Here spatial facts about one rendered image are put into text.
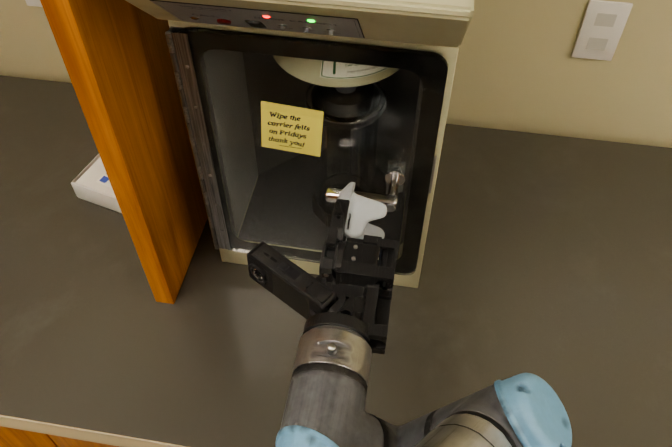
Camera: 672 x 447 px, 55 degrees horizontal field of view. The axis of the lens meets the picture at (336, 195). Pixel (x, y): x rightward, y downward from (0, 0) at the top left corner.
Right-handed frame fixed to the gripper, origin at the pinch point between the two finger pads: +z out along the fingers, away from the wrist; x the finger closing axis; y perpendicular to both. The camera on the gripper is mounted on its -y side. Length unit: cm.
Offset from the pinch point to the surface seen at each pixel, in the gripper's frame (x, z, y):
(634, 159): -26, 41, 49
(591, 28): -3, 48, 35
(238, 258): -24.5, 5.6, -17.8
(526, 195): -25.9, 28.4, 28.9
